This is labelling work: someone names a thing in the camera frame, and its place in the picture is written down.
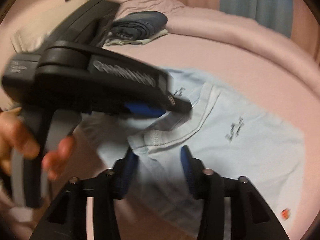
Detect pink and blue curtain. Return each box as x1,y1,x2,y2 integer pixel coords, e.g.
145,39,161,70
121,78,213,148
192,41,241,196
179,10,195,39
178,0,318,38

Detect light blue strawberry pants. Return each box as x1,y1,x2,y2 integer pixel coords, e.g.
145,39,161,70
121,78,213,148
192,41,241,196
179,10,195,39
81,69,305,236

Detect folded pale green garment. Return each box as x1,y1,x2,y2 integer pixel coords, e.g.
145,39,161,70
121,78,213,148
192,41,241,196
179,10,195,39
103,29,169,47

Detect pink folded duvet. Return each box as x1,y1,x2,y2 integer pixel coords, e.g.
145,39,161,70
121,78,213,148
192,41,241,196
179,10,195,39
116,0,319,95

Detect black tracker camera box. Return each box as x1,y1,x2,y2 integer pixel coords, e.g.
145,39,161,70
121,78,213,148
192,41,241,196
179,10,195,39
35,0,120,53

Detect left hand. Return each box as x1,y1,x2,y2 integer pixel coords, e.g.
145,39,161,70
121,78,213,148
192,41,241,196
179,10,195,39
0,107,75,181

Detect folded dark blue jeans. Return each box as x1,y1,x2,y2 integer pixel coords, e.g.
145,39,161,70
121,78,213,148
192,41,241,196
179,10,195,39
109,11,168,41

